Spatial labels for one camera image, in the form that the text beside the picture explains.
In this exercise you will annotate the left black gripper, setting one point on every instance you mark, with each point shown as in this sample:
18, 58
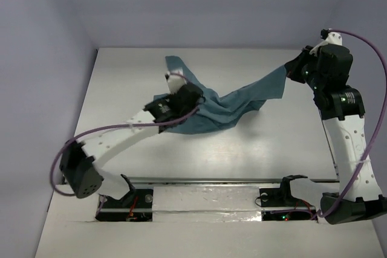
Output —
190, 97

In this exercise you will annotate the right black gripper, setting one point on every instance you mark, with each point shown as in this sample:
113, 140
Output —
295, 64

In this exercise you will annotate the teal t shirt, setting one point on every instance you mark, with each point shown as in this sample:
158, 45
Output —
220, 113

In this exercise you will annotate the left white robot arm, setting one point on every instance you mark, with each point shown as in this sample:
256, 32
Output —
83, 159

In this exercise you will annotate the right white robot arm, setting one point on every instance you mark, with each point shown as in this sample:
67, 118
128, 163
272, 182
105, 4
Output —
359, 197

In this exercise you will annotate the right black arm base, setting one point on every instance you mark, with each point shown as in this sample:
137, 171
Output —
279, 205

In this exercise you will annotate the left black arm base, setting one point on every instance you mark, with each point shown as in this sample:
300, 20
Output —
134, 206

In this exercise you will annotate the aluminium right side rail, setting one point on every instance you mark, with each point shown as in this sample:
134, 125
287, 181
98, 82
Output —
329, 149

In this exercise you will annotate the aluminium rail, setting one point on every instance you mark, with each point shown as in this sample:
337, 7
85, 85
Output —
329, 149
203, 180

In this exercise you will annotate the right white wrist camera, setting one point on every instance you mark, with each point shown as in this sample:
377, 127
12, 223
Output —
328, 37

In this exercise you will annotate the aluminium front rail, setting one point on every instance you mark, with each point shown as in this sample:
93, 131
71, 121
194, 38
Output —
203, 180

